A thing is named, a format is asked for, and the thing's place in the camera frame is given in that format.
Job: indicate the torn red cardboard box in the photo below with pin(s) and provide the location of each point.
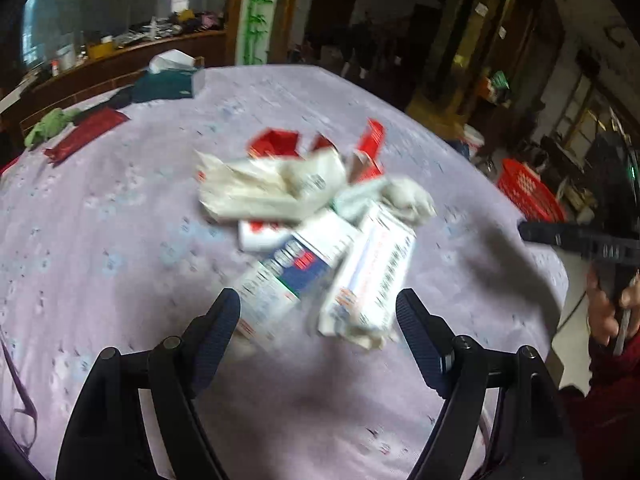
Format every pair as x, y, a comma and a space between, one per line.
363, 166

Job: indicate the white blue medicine box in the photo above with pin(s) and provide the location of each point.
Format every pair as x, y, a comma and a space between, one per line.
274, 285

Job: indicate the wooden counter cabinet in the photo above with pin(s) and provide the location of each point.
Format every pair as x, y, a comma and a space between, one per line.
115, 70

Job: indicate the right hand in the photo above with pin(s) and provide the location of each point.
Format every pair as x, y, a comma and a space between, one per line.
602, 319

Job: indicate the teal tissue box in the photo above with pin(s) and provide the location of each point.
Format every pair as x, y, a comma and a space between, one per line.
171, 75

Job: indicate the white paper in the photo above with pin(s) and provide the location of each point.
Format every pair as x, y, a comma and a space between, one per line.
273, 188

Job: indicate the green cloth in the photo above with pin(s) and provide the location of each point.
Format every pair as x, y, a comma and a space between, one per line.
49, 126

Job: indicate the flat dark red packet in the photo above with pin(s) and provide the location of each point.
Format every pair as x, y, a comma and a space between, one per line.
87, 131

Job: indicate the red plastic mesh basket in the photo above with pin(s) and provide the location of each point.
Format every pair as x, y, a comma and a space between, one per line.
524, 188

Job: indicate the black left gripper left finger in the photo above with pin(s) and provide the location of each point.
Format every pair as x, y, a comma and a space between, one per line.
206, 339

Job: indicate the long white medicine box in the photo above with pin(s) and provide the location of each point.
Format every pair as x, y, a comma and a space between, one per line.
361, 302

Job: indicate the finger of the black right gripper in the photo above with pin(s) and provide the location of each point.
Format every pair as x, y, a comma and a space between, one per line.
591, 245

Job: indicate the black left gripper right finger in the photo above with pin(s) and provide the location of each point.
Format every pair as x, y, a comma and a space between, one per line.
429, 339

